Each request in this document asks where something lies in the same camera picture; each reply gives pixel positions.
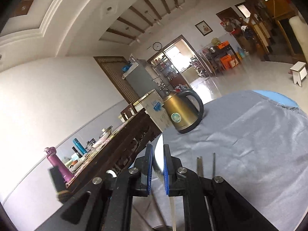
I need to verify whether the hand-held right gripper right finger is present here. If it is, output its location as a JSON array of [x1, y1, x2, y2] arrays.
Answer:
[[163, 144, 280, 231]]

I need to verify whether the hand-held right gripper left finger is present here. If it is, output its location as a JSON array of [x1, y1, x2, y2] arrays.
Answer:
[[48, 144, 154, 231]]

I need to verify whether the white ceramic spoon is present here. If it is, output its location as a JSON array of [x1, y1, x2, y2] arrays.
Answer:
[[153, 134, 178, 231]]

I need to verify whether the metal chopstick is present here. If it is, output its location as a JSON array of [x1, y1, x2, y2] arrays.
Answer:
[[197, 157, 215, 231]]

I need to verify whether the carved dark wooden sideboard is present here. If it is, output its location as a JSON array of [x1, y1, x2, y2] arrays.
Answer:
[[65, 109, 162, 193]]

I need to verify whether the white chest freezer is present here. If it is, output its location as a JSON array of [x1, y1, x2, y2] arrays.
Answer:
[[133, 89, 174, 133]]

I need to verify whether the white plate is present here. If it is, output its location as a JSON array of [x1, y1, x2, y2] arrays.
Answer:
[[93, 135, 109, 148]]

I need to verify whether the dark wooden chair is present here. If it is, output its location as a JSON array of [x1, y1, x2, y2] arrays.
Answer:
[[120, 103, 138, 122]]

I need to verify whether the gold electric kettle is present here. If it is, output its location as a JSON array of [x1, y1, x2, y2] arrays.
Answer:
[[163, 89, 204, 134]]

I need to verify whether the blue thermos bottle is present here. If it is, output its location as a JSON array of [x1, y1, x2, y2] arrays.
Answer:
[[73, 138, 87, 154]]

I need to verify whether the grey refrigerator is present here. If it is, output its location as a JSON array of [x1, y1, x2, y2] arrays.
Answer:
[[121, 60, 164, 97]]

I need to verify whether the grey tablecloth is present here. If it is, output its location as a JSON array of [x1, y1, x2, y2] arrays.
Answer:
[[36, 90, 308, 231]]

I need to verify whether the purple thermos bottle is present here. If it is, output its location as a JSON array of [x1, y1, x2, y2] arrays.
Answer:
[[44, 147, 74, 182]]

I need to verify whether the black container with gold band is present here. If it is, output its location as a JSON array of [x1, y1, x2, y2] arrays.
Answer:
[[49, 167, 71, 203]]

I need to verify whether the brown wooden door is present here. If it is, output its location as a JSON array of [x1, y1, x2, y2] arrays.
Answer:
[[94, 56, 141, 106]]

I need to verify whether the dark wooden side table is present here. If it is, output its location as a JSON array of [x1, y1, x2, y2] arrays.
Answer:
[[206, 44, 241, 75]]

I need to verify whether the large orange cardboard box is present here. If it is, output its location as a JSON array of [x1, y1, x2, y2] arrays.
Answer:
[[220, 54, 241, 69]]

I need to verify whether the blue table cover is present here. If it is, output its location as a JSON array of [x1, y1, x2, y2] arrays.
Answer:
[[251, 90, 300, 112]]

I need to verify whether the clear water jug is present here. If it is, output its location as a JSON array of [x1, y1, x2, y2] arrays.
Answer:
[[237, 47, 249, 59]]

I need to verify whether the wooden stair railing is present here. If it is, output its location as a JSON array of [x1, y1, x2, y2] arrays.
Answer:
[[248, 12, 273, 61]]

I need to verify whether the small white stool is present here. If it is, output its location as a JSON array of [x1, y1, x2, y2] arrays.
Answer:
[[289, 62, 308, 86]]

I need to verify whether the cream leather sofa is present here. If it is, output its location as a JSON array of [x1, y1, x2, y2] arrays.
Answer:
[[289, 16, 308, 61]]

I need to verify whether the brown wooden pillar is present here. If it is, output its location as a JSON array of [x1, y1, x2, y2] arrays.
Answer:
[[261, 0, 299, 20]]

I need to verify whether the framed wall picture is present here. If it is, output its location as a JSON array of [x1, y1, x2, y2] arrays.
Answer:
[[195, 20, 213, 36]]

